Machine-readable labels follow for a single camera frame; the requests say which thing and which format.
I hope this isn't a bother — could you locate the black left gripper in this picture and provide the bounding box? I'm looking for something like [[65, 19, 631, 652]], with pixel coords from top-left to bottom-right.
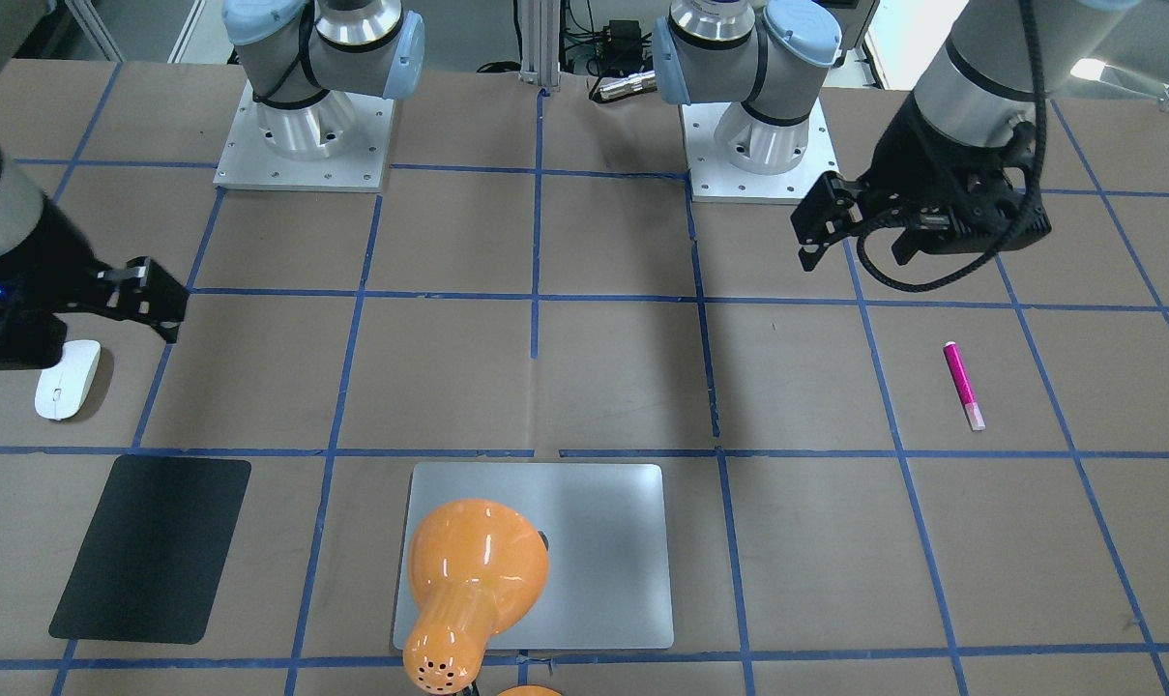
[[789, 116, 1035, 273]]

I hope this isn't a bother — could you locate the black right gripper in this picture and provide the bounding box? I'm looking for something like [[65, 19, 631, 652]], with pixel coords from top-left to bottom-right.
[[0, 208, 191, 370]]

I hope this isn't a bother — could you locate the white computer mouse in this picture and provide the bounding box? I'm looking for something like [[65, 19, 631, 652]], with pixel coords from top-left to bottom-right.
[[33, 339, 102, 421]]

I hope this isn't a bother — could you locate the pink marker pen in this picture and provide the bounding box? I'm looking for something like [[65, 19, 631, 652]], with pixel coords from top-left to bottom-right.
[[942, 342, 985, 432]]

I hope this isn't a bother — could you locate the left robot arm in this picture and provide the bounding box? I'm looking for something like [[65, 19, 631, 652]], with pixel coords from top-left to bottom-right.
[[652, 1, 1133, 294]]

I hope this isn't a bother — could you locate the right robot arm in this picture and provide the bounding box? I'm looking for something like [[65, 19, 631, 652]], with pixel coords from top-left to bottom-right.
[[0, 1, 426, 370]]

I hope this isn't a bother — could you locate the black mousepad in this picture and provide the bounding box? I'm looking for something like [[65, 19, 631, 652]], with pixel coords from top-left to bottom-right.
[[48, 454, 253, 645]]

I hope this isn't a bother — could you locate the silver apple laptop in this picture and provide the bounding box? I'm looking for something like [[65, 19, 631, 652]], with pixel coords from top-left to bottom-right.
[[404, 461, 675, 652]]

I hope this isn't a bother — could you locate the orange desk lamp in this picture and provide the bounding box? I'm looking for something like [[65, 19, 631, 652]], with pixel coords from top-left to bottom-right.
[[402, 498, 549, 695]]

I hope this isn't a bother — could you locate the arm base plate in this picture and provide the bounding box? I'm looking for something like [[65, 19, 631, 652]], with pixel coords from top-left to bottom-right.
[[214, 84, 397, 193], [680, 101, 837, 204]]

